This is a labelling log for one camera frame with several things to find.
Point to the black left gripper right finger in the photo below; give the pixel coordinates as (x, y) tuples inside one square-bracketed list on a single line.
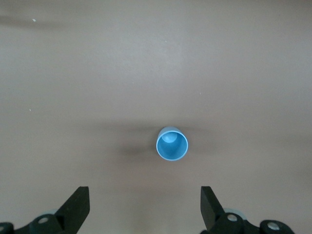
[(209, 209)]

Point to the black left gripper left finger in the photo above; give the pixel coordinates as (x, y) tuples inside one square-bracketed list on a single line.
[(78, 207)]

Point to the blue plastic cup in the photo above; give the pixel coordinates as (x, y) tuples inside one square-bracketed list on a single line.
[(171, 148)]

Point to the brown table cover mat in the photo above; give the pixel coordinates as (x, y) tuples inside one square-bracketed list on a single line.
[(156, 73)]

